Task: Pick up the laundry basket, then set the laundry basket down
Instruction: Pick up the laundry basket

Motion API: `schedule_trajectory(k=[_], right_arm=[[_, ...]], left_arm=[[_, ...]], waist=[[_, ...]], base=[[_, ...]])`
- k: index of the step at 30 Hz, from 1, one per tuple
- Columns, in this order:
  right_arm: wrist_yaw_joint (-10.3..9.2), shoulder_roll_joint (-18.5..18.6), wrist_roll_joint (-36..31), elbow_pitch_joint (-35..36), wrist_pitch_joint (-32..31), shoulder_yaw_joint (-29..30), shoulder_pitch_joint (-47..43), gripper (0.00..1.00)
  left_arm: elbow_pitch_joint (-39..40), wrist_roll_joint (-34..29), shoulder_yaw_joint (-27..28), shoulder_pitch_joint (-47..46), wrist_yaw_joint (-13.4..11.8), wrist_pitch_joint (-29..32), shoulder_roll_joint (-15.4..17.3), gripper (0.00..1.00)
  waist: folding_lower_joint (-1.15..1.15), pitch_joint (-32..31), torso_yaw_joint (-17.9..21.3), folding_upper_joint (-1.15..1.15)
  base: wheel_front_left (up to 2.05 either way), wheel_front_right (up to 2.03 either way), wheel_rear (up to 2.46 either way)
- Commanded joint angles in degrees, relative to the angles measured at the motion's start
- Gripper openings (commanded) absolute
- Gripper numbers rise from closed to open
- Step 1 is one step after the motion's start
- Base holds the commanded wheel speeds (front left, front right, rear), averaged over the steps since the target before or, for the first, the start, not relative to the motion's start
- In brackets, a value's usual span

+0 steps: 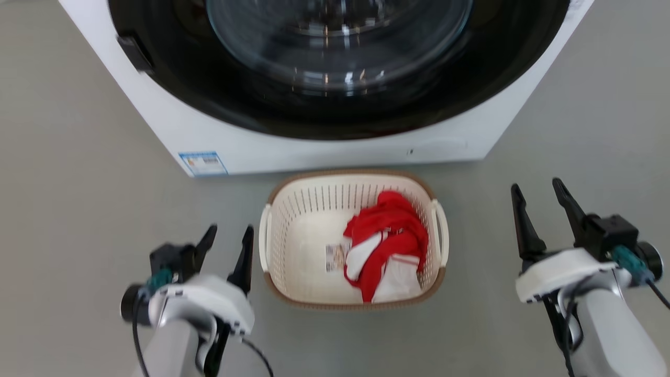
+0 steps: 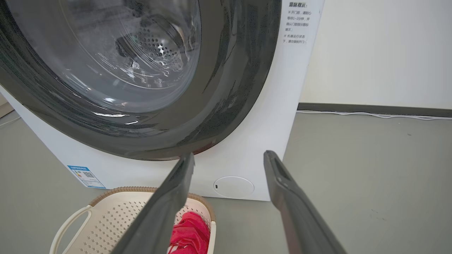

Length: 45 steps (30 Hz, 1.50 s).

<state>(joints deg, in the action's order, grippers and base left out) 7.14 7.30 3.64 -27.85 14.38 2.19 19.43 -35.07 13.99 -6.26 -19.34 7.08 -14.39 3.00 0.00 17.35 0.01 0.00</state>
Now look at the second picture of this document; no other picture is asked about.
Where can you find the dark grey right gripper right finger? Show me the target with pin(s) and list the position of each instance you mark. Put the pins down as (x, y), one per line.
(300, 218)

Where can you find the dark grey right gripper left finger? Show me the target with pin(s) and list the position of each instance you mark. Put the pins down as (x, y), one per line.
(159, 218)

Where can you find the cream perforated laundry basket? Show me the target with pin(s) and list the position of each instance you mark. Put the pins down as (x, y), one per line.
(106, 222)

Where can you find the red garment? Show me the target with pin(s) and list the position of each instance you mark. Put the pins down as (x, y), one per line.
(190, 234)

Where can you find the white front-load washing machine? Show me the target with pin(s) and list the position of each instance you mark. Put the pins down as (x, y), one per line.
(247, 155)

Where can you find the blue energy label sticker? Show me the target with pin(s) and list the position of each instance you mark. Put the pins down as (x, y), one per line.
(86, 176)

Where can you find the dark round washing machine door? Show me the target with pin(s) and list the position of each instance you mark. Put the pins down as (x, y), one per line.
(226, 88)

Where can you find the white instruction sticker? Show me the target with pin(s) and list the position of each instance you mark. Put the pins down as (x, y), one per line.
(298, 23)

